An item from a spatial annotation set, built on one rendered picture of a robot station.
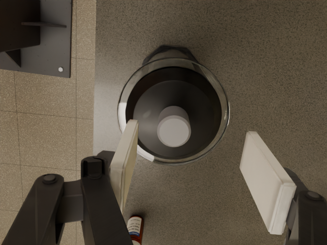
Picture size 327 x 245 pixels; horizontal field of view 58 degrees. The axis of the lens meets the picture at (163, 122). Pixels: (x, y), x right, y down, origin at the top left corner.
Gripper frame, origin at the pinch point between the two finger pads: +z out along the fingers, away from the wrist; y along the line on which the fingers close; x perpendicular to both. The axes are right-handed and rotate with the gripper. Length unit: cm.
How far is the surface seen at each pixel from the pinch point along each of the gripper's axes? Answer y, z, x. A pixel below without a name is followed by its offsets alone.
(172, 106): -1.4, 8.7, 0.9
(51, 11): -56, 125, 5
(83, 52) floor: -42, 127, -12
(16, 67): -74, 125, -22
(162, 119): -2.1, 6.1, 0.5
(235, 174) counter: 12.8, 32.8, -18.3
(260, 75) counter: 13.6, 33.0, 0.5
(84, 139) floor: -41, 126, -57
